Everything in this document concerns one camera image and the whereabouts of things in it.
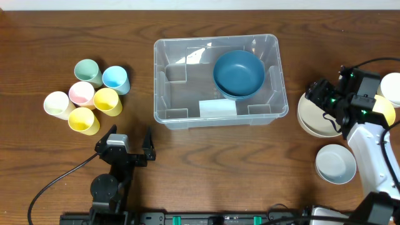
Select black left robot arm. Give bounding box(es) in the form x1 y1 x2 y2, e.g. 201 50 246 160
90 124 153 221

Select yellow plastic cup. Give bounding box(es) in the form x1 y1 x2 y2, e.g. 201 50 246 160
93 87 123 117
68 107 100 136

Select yellow bowl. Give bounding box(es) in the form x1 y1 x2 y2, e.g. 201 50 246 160
372 95 396 126

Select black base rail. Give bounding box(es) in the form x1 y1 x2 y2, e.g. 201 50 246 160
59 211 373 225

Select beige bowl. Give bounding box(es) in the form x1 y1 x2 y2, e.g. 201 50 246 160
297 94 341 138

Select dark blue bowl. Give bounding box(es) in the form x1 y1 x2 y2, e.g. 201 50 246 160
212 50 266 82
214 80 264 101

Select blue plastic cup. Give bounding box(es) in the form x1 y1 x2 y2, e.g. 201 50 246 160
102 66 131 95

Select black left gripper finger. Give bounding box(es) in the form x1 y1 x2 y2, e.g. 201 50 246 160
94 124 117 153
142 128 156 161

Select pink plastic cup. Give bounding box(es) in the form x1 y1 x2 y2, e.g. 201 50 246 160
68 81 96 110

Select clear plastic storage bin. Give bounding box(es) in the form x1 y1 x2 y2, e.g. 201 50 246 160
154 34 289 130

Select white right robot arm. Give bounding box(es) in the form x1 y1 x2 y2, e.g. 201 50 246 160
253 65 399 224

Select white bowl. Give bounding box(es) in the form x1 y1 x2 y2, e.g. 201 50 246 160
377 72 400 108

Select green plastic cup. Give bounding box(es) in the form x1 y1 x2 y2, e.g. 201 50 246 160
74 59 103 88

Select light grey bowl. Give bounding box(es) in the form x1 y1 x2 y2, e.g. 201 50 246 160
314 144 357 185

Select cream plastic cup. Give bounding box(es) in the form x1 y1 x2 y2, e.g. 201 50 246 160
43 91 76 120

